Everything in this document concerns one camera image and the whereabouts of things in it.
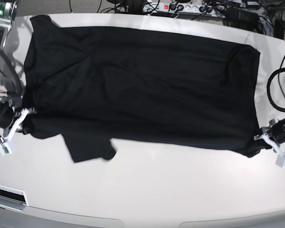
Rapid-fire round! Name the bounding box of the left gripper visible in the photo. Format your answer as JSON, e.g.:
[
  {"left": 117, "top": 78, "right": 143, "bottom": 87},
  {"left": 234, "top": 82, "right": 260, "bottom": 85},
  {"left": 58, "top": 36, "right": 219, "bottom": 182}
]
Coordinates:
[{"left": 268, "top": 118, "right": 285, "bottom": 144}]

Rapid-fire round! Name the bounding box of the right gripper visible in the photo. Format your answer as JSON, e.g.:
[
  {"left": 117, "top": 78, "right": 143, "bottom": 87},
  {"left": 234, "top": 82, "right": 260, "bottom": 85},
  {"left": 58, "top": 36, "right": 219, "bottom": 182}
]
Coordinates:
[{"left": 0, "top": 101, "right": 23, "bottom": 133}]

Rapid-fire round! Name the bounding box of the black t-shirt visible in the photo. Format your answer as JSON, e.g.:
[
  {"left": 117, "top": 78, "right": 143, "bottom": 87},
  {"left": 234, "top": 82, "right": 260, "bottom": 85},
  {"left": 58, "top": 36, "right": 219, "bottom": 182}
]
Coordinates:
[{"left": 22, "top": 15, "right": 265, "bottom": 162}]

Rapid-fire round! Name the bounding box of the black power adapter box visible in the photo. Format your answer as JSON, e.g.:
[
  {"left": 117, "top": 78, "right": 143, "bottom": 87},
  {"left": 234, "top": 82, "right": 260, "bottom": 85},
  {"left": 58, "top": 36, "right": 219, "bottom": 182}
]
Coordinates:
[{"left": 227, "top": 7, "right": 259, "bottom": 25}]

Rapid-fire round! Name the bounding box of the white power strip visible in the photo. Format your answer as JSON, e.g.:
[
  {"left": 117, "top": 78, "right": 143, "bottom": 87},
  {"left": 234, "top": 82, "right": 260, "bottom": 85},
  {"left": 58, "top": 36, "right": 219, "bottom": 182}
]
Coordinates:
[{"left": 143, "top": 1, "right": 227, "bottom": 17}]

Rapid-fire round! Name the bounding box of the black pole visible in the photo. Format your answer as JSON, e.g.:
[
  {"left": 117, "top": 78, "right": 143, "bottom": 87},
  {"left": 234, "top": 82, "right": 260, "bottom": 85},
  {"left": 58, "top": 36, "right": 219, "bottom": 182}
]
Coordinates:
[{"left": 127, "top": 0, "right": 145, "bottom": 14}]

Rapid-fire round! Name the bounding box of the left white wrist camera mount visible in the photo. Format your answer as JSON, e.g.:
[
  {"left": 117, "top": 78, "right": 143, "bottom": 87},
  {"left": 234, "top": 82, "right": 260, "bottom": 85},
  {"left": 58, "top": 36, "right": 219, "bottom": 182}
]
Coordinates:
[{"left": 254, "top": 126, "right": 285, "bottom": 168}]

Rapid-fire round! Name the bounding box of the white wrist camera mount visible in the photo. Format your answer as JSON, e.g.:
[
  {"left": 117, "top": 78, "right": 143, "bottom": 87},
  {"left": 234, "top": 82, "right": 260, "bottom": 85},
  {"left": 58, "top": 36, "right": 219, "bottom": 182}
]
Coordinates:
[
  {"left": 254, "top": 126, "right": 285, "bottom": 168},
  {"left": 0, "top": 107, "right": 36, "bottom": 156}
]

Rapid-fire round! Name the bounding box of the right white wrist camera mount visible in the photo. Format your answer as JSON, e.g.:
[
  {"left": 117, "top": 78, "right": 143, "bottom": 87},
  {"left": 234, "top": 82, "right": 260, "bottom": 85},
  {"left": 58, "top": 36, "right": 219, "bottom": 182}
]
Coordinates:
[{"left": 0, "top": 107, "right": 36, "bottom": 156}]

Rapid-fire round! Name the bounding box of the table cable grommet slot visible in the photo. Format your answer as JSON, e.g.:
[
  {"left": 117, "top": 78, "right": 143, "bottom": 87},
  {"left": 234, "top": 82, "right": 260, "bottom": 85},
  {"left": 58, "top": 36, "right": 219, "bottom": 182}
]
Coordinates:
[{"left": 0, "top": 185, "right": 29, "bottom": 212}]

